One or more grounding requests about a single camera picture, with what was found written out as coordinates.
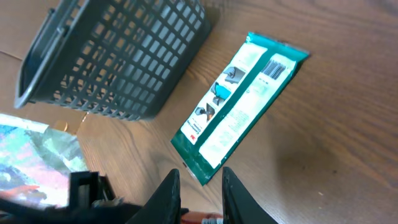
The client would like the green white 3M package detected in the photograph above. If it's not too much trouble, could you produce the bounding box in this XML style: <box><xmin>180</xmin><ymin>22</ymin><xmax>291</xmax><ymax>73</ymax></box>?
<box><xmin>171</xmin><ymin>32</ymin><xmax>310</xmax><ymax>185</ymax></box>

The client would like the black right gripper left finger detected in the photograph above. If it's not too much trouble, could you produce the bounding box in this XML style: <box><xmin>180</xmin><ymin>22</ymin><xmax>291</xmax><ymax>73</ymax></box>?
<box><xmin>127</xmin><ymin>169</ymin><xmax>181</xmax><ymax>224</ymax></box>

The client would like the grey plastic mesh basket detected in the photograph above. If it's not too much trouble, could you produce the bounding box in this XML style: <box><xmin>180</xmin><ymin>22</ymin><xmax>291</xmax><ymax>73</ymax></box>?
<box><xmin>14</xmin><ymin>0</ymin><xmax>211</xmax><ymax>121</ymax></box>

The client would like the colourful printed paper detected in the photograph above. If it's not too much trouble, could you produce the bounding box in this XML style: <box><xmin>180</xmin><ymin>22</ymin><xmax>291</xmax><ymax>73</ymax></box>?
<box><xmin>1</xmin><ymin>114</ymin><xmax>88</xmax><ymax>208</ymax></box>

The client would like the red snack bar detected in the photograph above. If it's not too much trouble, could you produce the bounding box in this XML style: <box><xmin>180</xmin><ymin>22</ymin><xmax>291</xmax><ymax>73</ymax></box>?
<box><xmin>180</xmin><ymin>211</ymin><xmax>223</xmax><ymax>224</ymax></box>

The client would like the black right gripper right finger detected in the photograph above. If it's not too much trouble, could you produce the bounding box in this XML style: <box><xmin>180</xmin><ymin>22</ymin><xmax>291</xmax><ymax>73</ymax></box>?
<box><xmin>222</xmin><ymin>167</ymin><xmax>277</xmax><ymax>224</ymax></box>

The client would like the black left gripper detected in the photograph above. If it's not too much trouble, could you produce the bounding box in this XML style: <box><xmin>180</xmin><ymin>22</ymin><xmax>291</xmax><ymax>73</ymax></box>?
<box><xmin>1</xmin><ymin>171</ymin><xmax>142</xmax><ymax>224</ymax></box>

